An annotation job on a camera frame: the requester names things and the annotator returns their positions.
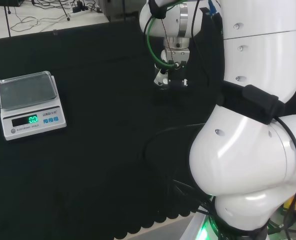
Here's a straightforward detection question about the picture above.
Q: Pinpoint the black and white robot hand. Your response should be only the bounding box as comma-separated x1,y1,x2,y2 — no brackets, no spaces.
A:
153,48,190,91

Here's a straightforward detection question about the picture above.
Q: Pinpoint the white electronic balance steel pan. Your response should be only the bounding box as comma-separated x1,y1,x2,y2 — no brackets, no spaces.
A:
0,70,68,141

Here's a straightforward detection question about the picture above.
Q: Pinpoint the black bench cloth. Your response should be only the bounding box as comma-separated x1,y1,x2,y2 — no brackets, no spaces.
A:
0,18,225,240

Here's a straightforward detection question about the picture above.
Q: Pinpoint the white power strip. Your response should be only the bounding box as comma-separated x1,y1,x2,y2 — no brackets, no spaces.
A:
72,0,89,14

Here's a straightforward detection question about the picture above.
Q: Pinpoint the black tripod leg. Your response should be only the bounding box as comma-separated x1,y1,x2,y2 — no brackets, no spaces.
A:
57,0,72,21

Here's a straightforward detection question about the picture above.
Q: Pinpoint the black equipment box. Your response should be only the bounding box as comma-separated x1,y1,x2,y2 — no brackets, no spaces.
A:
0,0,26,8

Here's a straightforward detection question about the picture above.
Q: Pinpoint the thin red wire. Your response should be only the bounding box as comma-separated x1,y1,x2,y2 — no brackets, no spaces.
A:
160,17,174,59

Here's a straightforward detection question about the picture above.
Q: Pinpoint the green cable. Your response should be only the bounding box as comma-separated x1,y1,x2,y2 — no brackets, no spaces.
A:
143,14,181,69

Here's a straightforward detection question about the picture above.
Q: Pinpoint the black cable bundle on bench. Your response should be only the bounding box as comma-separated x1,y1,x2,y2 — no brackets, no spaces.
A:
142,122,217,220

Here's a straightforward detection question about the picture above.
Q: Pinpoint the white floor cable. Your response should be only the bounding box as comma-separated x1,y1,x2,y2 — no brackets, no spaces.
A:
9,0,75,33

